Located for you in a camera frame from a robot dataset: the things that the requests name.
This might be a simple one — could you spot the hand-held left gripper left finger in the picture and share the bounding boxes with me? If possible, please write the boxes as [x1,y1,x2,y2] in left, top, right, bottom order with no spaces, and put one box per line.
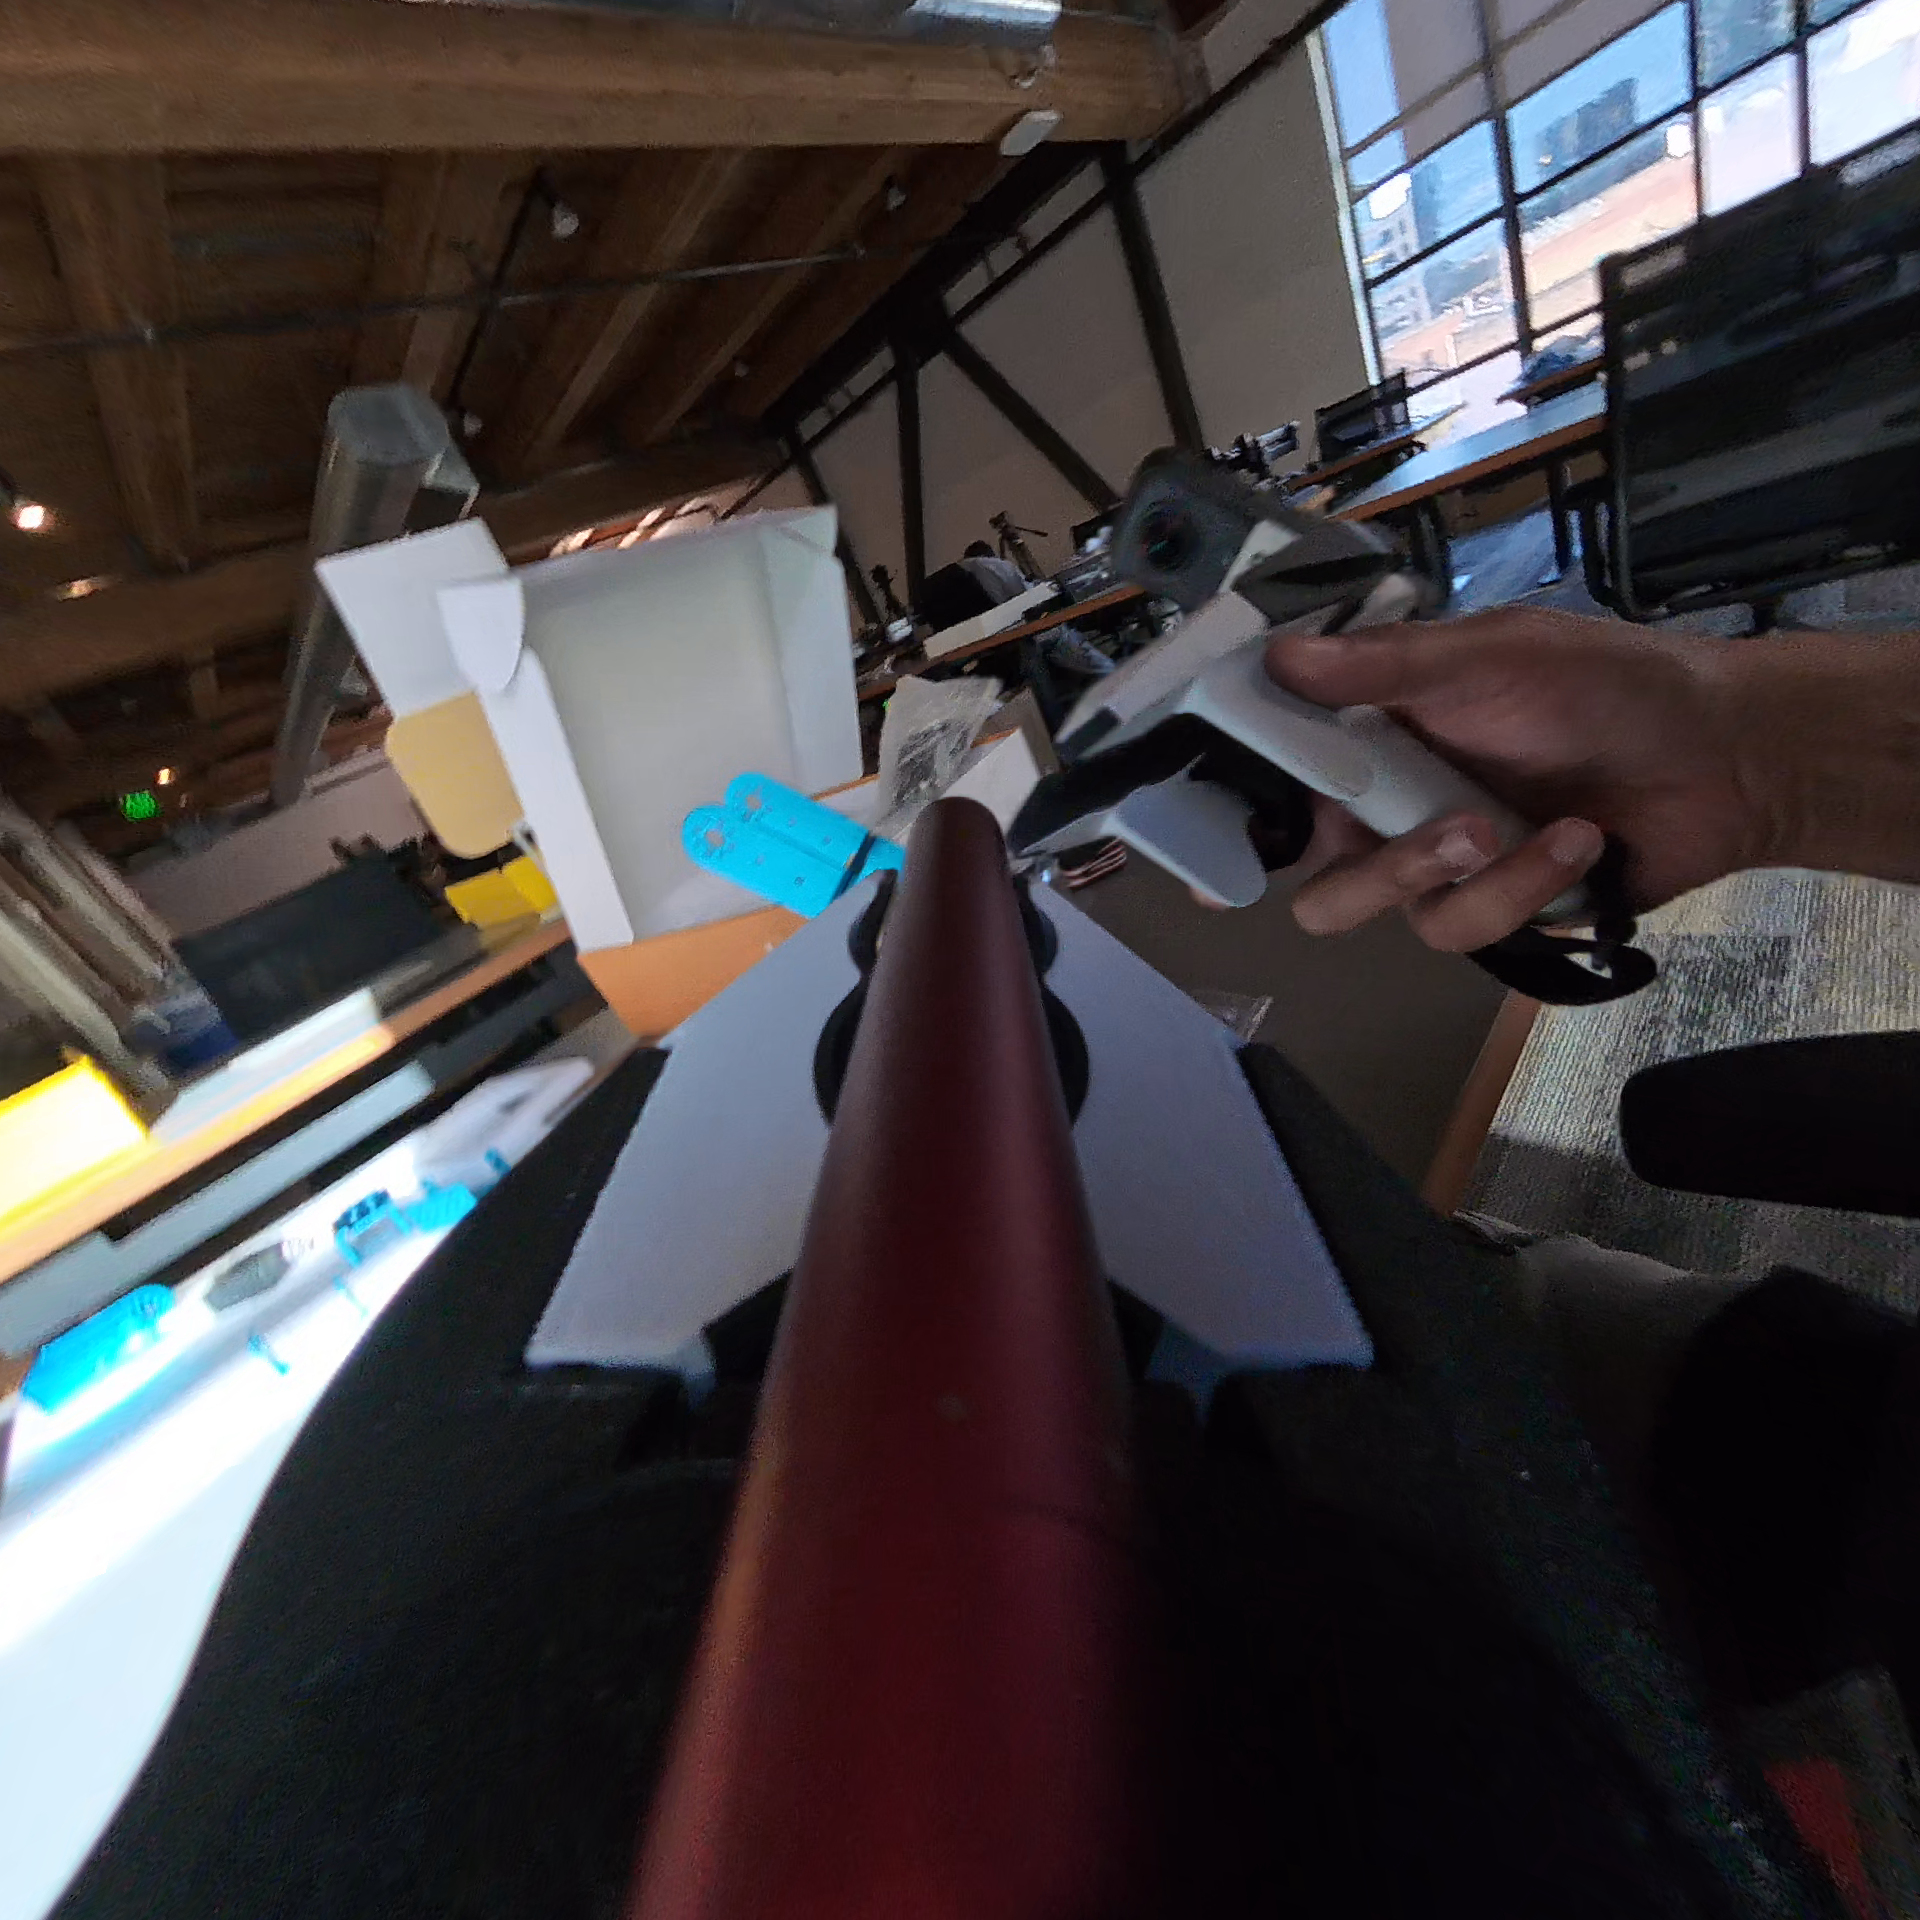
[526,874,910,1374]

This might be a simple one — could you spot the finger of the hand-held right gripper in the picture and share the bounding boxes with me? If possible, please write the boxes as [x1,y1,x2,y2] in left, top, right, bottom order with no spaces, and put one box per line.
[1000,616,1290,874]

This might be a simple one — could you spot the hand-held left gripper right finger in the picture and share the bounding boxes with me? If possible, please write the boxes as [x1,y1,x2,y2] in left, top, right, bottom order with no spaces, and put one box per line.
[1026,885,1376,1374]

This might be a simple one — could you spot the blue toy robot arm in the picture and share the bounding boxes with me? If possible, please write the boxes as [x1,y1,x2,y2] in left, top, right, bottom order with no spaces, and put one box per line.
[681,768,905,921]

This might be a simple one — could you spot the person's right forearm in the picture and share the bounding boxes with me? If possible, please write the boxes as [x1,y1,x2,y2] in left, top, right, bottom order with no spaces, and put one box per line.
[1768,627,1920,890]

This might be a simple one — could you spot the long wooden desk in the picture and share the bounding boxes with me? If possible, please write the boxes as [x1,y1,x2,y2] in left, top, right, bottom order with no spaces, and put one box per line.
[1319,375,1613,587]

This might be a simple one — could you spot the white neighbouring desk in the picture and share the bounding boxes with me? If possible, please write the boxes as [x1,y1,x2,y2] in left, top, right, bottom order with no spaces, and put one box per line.
[0,921,601,1353]

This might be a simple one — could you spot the person's right hand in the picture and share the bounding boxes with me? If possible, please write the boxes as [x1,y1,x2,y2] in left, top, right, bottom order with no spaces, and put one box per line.
[1266,608,1801,962]

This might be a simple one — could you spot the white foam sheet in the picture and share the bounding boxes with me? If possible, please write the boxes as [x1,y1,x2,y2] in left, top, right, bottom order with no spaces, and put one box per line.
[397,1055,598,1187]

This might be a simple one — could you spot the clear plastic bag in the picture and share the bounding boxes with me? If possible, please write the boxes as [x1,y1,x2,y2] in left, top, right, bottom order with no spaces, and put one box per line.
[873,672,1010,825]

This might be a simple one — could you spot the small yellow bin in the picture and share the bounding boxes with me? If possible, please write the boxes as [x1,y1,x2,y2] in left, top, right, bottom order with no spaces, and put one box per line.
[441,857,560,928]

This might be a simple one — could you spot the white cardboard box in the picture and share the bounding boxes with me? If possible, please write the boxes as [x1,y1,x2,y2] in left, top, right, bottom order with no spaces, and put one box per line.
[316,504,866,958]

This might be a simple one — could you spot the dark storage case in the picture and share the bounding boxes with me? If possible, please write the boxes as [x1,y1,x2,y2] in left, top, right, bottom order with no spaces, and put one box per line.
[170,855,452,1005]

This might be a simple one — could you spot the black mesh office chair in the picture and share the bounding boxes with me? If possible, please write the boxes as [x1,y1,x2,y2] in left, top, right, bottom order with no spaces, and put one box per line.
[1597,151,1920,625]

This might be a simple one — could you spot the large grid window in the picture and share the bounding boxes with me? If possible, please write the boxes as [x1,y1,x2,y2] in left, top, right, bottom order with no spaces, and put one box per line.
[1319,0,1920,393]

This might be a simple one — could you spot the black chair armrest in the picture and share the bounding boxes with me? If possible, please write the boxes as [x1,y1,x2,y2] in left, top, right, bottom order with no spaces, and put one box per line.
[1620,1032,1920,1221]

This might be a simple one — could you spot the yellow box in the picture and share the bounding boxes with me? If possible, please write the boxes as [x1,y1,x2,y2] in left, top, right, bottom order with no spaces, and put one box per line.
[0,1055,154,1221]

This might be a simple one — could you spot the person's dark pants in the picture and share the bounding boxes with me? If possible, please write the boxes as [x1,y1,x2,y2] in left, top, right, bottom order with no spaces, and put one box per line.
[1477,1223,1920,1920]

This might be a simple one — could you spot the small blue metal bracket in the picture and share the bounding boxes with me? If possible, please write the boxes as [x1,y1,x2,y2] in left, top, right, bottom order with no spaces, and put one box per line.
[326,1182,481,1279]

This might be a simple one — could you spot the metal air duct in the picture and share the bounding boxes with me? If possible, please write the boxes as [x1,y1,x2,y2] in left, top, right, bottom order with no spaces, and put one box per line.
[270,382,481,811]

